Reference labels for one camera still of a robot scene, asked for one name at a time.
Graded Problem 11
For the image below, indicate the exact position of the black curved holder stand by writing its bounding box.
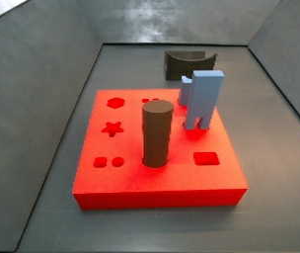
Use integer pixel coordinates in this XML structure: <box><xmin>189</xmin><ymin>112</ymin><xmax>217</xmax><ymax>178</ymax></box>
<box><xmin>165</xmin><ymin>50</ymin><xmax>218</xmax><ymax>81</ymax></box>

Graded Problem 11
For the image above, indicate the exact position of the red shape-sorting block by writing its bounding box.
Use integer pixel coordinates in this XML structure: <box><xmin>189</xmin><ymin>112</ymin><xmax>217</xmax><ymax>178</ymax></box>
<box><xmin>72</xmin><ymin>89</ymin><xmax>249</xmax><ymax>210</ymax></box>

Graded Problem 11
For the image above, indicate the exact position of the small blue notched peg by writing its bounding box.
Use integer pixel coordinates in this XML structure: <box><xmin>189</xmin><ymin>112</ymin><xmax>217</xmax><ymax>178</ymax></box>
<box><xmin>179</xmin><ymin>76</ymin><xmax>193</xmax><ymax>106</ymax></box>

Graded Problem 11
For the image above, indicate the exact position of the dark brown cylinder peg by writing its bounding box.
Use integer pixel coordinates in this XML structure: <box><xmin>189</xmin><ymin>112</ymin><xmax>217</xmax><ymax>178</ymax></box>
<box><xmin>143</xmin><ymin>100</ymin><xmax>174</xmax><ymax>168</ymax></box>

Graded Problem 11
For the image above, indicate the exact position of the tall blue slotted peg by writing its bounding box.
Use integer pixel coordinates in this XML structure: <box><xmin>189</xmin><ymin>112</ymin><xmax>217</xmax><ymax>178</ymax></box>
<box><xmin>185</xmin><ymin>70</ymin><xmax>225</xmax><ymax>129</ymax></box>

